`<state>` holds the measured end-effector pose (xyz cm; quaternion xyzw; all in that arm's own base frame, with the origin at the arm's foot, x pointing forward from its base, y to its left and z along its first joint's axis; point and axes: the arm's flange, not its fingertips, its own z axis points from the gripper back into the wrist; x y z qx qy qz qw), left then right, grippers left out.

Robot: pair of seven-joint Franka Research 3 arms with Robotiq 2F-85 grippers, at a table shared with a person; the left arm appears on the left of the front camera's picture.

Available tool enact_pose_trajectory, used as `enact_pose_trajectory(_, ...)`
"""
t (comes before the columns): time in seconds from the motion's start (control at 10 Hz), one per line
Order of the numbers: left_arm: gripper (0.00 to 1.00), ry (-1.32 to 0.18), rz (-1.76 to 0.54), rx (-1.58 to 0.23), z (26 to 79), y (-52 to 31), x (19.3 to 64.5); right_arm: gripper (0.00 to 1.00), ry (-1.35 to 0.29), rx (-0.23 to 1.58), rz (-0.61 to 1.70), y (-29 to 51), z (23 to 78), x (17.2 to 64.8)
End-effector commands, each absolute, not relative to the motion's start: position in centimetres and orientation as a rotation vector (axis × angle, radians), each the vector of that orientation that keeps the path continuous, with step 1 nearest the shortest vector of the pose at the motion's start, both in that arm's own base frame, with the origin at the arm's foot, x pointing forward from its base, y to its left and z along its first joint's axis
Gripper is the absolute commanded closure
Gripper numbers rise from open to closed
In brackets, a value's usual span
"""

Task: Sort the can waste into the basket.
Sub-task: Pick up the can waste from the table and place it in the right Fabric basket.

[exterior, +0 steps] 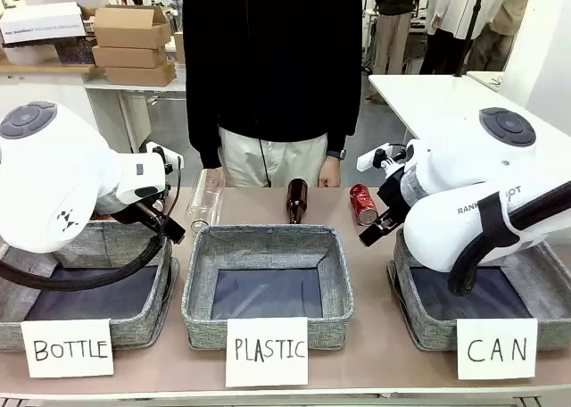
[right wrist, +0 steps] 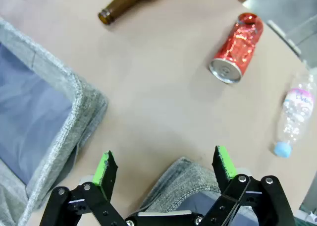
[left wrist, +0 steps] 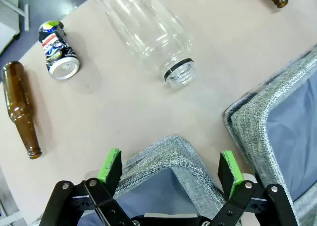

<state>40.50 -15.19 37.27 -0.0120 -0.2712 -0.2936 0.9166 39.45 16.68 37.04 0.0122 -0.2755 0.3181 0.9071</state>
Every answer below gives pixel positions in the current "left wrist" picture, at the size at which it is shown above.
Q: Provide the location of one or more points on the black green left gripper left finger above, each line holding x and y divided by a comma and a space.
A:
99, 198

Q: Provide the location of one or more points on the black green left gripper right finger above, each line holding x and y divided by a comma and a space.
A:
244, 198

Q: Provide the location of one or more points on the grey fabric basket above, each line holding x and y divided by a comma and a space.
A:
280, 127
158, 181

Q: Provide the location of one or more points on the clear plastic bottle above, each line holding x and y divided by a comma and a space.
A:
146, 30

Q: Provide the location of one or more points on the white furniture piece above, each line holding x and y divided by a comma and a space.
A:
10, 15

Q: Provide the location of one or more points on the crushed printed aluminium can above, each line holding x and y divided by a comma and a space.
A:
58, 53

